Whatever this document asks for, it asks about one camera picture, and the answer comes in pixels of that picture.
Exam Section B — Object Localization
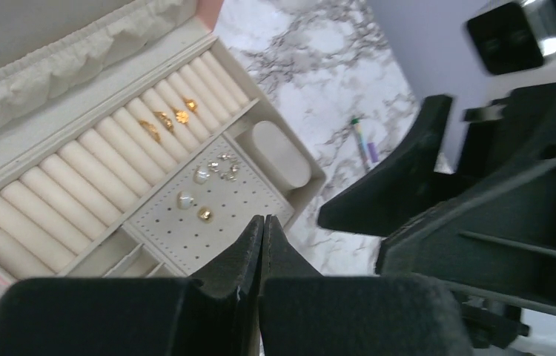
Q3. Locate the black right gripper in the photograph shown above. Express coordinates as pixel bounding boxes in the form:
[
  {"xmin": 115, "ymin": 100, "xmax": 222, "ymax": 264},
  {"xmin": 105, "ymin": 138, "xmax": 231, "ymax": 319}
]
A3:
[{"xmin": 375, "ymin": 82, "xmax": 556, "ymax": 315}]

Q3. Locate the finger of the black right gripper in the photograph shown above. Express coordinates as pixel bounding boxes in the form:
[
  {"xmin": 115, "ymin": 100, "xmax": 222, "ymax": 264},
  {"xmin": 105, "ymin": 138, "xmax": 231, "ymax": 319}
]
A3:
[{"xmin": 317, "ymin": 95, "xmax": 460, "ymax": 237}]

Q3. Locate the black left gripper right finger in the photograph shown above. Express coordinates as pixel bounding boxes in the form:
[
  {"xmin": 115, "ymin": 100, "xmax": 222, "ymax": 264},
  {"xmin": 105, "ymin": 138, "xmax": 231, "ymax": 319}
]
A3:
[{"xmin": 258, "ymin": 215, "xmax": 474, "ymax": 355}]

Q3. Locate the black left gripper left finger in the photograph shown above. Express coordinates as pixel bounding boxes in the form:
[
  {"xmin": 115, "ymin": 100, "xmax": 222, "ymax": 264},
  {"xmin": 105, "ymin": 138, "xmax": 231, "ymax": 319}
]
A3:
[{"xmin": 0, "ymin": 215, "xmax": 264, "ymax": 355}]

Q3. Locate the small gold earring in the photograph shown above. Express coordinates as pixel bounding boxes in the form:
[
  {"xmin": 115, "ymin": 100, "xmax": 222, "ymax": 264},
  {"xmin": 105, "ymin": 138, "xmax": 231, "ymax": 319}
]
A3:
[{"xmin": 197, "ymin": 206, "xmax": 214, "ymax": 223}]

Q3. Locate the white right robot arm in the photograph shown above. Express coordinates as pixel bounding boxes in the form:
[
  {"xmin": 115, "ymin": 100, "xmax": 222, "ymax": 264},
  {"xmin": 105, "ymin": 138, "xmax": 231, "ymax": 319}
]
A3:
[{"xmin": 317, "ymin": 82, "xmax": 556, "ymax": 355}]

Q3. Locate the pink jewelry box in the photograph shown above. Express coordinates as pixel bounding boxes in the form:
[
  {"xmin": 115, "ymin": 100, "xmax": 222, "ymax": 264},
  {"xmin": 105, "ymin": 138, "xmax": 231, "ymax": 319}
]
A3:
[{"xmin": 0, "ymin": 1, "xmax": 325, "ymax": 286}]

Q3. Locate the purple marker pen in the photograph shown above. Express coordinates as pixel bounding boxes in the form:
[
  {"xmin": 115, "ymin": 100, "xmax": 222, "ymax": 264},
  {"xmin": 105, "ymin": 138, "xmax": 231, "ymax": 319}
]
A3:
[{"xmin": 366, "ymin": 142, "xmax": 379, "ymax": 164}]

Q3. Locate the green marker pen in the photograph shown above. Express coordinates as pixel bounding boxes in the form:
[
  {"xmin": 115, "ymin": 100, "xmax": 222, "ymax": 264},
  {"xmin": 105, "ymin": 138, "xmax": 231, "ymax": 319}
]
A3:
[{"xmin": 350, "ymin": 116, "xmax": 371, "ymax": 173}]

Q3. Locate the white oval watch pillow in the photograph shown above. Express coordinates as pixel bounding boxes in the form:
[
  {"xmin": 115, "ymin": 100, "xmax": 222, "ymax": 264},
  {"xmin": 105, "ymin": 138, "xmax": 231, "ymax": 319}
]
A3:
[{"xmin": 250, "ymin": 121, "xmax": 311, "ymax": 191}]

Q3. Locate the white pearl earring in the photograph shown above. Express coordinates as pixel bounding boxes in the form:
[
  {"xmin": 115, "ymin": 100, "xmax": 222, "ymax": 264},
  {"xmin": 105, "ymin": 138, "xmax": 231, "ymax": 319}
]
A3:
[
  {"xmin": 193, "ymin": 166, "xmax": 211, "ymax": 185},
  {"xmin": 176, "ymin": 191, "xmax": 195, "ymax": 210}
]

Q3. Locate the rhinestone earring in box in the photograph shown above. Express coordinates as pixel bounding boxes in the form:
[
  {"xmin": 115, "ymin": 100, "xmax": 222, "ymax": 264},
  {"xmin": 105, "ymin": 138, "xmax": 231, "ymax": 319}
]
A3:
[{"xmin": 207, "ymin": 152, "xmax": 240, "ymax": 182}]

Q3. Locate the gold ring in roll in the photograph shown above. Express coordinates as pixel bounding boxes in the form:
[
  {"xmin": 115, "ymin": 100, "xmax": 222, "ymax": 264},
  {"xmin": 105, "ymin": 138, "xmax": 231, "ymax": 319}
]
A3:
[{"xmin": 139, "ymin": 120, "xmax": 162, "ymax": 145}]

